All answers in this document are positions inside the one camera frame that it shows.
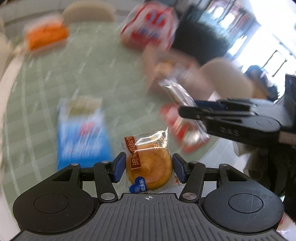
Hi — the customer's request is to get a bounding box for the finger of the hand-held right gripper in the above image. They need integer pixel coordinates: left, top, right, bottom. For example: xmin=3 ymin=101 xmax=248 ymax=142
xmin=194 ymin=98 xmax=258 ymax=111
xmin=178 ymin=105 xmax=258 ymax=120

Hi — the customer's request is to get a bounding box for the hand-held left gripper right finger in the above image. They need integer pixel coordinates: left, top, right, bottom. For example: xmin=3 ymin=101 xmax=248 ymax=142
xmin=172 ymin=153 xmax=250 ymax=202

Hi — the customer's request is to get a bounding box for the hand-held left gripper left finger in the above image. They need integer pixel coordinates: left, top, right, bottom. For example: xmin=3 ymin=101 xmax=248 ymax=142
xmin=53 ymin=152 xmax=127 ymax=202

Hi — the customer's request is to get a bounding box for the round pastry packet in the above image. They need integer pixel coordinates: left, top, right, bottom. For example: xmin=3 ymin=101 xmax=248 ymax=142
xmin=122 ymin=127 xmax=179 ymax=194

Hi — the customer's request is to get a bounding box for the clear snack bar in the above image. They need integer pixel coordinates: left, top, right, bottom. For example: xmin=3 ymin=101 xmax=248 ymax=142
xmin=159 ymin=79 xmax=208 ymax=142

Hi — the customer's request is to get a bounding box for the cardboard box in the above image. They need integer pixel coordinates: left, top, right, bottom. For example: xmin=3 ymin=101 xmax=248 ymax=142
xmin=141 ymin=45 xmax=214 ymax=99

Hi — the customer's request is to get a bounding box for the small red white snack packet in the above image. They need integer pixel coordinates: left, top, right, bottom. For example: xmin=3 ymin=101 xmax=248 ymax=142
xmin=159 ymin=104 xmax=210 ymax=154

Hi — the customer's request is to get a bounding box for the blue snack packet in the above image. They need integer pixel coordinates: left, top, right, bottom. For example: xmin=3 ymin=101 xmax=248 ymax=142
xmin=57 ymin=97 xmax=112 ymax=171

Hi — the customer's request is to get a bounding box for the dark furniture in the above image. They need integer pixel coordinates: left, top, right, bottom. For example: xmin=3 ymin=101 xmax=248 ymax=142
xmin=171 ymin=20 xmax=233 ymax=64

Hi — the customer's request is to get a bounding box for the red white snack bag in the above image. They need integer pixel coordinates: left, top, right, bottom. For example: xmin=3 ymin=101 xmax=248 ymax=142
xmin=120 ymin=1 xmax=179 ymax=50

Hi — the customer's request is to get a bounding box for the green checked tablecloth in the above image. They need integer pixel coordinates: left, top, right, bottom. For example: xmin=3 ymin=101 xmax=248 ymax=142
xmin=0 ymin=21 xmax=223 ymax=234

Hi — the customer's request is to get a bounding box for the white lace cloth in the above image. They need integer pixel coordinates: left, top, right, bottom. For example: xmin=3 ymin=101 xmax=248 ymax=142
xmin=0 ymin=45 xmax=28 ymax=93

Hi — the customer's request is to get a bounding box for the orange tissue box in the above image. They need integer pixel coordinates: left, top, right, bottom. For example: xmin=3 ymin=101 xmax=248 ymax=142
xmin=24 ymin=22 xmax=70 ymax=52

